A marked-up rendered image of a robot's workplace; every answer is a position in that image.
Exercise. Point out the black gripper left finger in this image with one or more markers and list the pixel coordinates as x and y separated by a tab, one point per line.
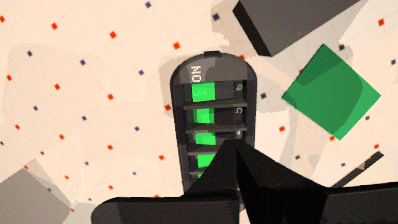
212	199

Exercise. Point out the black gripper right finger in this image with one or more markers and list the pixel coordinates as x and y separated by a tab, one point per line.
274	194

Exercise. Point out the dark grey controller unit with green rocker switches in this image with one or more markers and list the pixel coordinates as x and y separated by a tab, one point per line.
213	98

